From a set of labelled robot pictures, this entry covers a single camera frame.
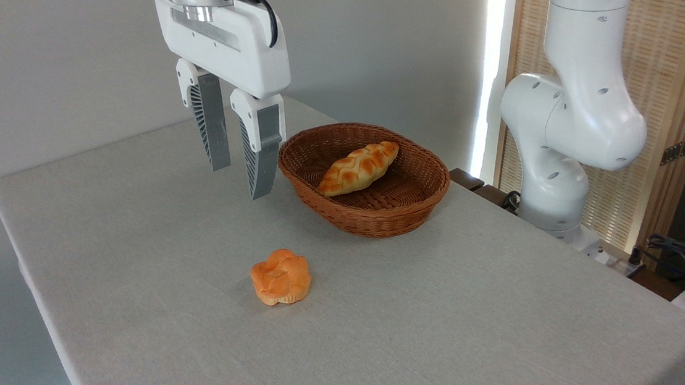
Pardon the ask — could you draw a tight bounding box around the grey tablecloth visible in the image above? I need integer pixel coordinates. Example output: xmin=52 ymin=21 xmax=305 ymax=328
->
xmin=0 ymin=71 xmax=685 ymax=385

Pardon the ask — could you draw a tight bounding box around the black plug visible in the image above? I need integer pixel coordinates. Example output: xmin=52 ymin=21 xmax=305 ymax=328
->
xmin=625 ymin=245 xmax=647 ymax=280

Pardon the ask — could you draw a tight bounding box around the round orange bread bun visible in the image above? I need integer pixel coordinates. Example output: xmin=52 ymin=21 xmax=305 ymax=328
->
xmin=247 ymin=246 xmax=314 ymax=310

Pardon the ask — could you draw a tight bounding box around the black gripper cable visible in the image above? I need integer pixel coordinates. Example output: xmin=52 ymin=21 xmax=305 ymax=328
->
xmin=222 ymin=0 xmax=282 ymax=49

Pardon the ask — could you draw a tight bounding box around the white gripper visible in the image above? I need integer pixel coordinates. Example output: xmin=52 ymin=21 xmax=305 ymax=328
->
xmin=128 ymin=0 xmax=299 ymax=203

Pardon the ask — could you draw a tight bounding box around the black cable at arm base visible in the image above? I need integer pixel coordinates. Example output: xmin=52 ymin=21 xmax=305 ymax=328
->
xmin=501 ymin=189 xmax=523 ymax=213

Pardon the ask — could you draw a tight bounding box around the brown wicker basket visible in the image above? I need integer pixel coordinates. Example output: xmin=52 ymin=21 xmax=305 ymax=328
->
xmin=272 ymin=117 xmax=455 ymax=245

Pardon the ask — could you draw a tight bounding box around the braided golden bread loaf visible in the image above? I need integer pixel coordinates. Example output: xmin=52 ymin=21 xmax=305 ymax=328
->
xmin=317 ymin=135 xmax=401 ymax=204

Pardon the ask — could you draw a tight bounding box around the dark wooden board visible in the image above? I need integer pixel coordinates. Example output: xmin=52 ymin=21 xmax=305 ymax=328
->
xmin=447 ymin=167 xmax=524 ymax=216

